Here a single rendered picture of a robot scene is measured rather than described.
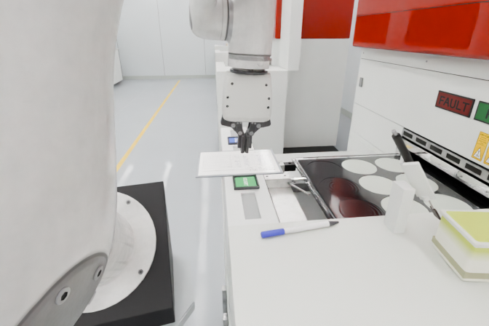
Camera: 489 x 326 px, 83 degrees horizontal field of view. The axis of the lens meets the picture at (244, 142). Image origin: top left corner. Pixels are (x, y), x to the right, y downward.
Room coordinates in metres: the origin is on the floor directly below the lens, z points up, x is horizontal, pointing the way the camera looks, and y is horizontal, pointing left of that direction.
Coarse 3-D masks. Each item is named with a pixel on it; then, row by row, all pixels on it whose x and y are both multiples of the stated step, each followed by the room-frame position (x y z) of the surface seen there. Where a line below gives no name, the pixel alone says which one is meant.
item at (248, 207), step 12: (228, 132) 0.89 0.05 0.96; (252, 144) 0.78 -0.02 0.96; (228, 180) 0.56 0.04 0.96; (264, 180) 0.56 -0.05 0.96; (228, 192) 0.51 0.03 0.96; (240, 192) 0.51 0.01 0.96; (252, 192) 0.51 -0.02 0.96; (264, 192) 0.51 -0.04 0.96; (228, 204) 0.46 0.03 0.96; (240, 204) 0.46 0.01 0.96; (252, 204) 0.47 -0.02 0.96; (264, 204) 0.46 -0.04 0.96; (228, 216) 0.43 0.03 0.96; (240, 216) 0.43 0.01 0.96; (252, 216) 0.43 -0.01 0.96; (264, 216) 0.43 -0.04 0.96; (276, 216) 0.43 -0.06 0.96; (228, 276) 0.41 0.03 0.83
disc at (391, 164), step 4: (376, 160) 0.79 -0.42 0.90; (380, 160) 0.79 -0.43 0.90; (384, 160) 0.79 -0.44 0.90; (388, 160) 0.79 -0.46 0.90; (392, 160) 0.79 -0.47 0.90; (396, 160) 0.79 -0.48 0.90; (376, 164) 0.76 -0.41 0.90; (380, 164) 0.76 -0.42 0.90; (384, 164) 0.76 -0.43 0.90; (388, 164) 0.76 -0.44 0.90; (392, 164) 0.76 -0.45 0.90; (396, 164) 0.76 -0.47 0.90; (384, 168) 0.74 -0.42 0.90; (388, 168) 0.74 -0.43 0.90; (392, 168) 0.74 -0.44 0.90; (396, 168) 0.74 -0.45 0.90; (400, 168) 0.74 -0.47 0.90
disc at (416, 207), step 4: (384, 200) 0.57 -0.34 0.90; (388, 200) 0.57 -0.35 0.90; (384, 204) 0.55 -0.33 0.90; (412, 204) 0.55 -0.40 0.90; (416, 204) 0.55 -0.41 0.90; (420, 204) 0.55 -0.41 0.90; (384, 208) 0.54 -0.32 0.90; (412, 208) 0.54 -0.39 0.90; (416, 208) 0.54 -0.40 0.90; (420, 208) 0.54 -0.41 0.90; (424, 208) 0.54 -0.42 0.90; (412, 212) 0.52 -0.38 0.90; (416, 212) 0.52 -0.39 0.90; (420, 212) 0.52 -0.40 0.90; (424, 212) 0.52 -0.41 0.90
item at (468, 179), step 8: (408, 144) 0.84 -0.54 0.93; (416, 144) 0.82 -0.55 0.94; (416, 152) 0.80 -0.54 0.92; (424, 152) 0.77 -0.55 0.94; (432, 160) 0.73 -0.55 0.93; (440, 160) 0.71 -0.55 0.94; (440, 168) 0.70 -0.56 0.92; (448, 168) 0.68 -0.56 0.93; (456, 168) 0.66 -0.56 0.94; (456, 176) 0.65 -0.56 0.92; (464, 176) 0.62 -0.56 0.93; (472, 176) 0.61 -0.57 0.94; (472, 184) 0.60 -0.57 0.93; (480, 184) 0.58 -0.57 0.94; (488, 184) 0.57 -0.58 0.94; (480, 192) 0.57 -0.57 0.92; (488, 192) 0.56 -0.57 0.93
